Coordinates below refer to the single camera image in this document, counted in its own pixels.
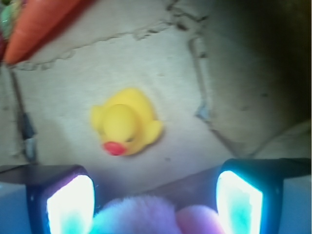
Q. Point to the pink plush bunny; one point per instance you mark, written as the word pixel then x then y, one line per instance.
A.
pixel 149 214

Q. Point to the brown paper bag bin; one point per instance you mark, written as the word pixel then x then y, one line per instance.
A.
pixel 229 78

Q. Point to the yellow rubber duck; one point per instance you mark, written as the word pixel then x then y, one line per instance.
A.
pixel 126 123

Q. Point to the orange plastic carrot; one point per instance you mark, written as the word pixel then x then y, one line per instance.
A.
pixel 39 21

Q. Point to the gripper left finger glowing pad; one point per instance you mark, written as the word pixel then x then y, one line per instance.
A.
pixel 46 199

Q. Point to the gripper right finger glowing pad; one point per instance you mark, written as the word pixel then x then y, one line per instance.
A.
pixel 265 196

